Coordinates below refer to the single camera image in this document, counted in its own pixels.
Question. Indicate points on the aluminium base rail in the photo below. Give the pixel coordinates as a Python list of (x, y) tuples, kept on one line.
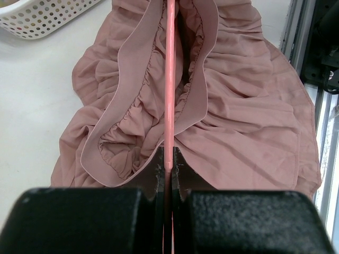
[(293, 45)]

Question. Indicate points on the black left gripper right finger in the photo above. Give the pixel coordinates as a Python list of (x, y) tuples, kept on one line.
[(207, 220)]

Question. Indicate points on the pink pleated skirt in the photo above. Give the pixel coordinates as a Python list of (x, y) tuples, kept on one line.
[(243, 119)]

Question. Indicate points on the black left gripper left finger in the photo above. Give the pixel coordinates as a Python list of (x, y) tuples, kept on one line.
[(125, 219)]

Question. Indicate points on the white laundry basket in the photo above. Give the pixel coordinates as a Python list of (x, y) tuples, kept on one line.
[(32, 20)]

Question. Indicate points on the pink wire hanger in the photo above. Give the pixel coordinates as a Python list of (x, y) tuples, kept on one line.
[(170, 69)]

